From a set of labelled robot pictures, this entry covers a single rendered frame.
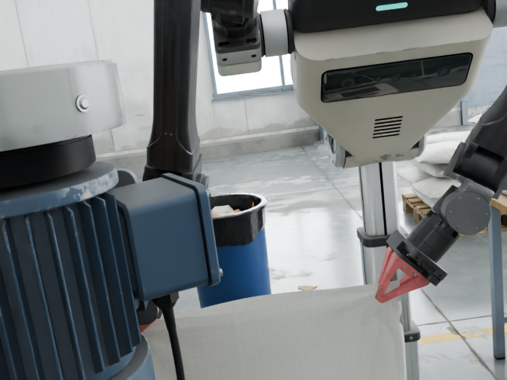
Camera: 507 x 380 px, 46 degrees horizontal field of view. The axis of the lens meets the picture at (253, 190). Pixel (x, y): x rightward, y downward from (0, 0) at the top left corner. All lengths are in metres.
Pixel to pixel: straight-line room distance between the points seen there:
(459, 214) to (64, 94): 0.56
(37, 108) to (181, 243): 0.17
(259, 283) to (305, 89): 2.07
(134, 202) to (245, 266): 2.60
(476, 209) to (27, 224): 0.58
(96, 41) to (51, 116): 8.58
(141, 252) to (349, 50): 0.76
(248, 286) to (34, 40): 6.69
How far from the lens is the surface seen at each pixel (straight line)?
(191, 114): 0.76
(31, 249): 0.46
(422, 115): 1.32
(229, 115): 8.84
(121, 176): 0.59
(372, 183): 1.43
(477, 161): 0.90
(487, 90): 9.56
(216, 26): 1.13
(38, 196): 0.44
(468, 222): 0.83
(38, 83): 0.42
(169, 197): 0.50
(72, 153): 0.47
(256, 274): 3.14
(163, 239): 0.50
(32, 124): 0.42
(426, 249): 0.89
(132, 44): 8.91
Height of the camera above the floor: 1.41
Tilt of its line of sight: 13 degrees down
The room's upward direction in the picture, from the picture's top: 7 degrees counter-clockwise
